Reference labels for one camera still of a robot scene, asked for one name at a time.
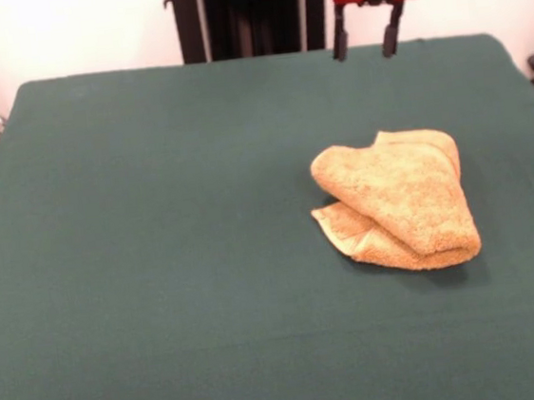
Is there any tan terry cloth towel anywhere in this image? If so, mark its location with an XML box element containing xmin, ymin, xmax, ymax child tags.
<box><xmin>301</xmin><ymin>121</ymin><xmax>485</xmax><ymax>282</ymax></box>

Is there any dark green table cloth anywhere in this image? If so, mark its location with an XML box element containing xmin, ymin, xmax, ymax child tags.
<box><xmin>0</xmin><ymin>26</ymin><xmax>534</xmax><ymax>400</ymax></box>

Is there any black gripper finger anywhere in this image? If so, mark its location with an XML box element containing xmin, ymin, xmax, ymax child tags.
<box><xmin>377</xmin><ymin>1</ymin><xmax>410</xmax><ymax>59</ymax></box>
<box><xmin>327</xmin><ymin>4</ymin><xmax>353</xmax><ymax>63</ymax></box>

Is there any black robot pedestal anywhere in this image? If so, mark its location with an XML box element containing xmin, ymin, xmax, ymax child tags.
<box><xmin>163</xmin><ymin>0</ymin><xmax>339</xmax><ymax>67</ymax></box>

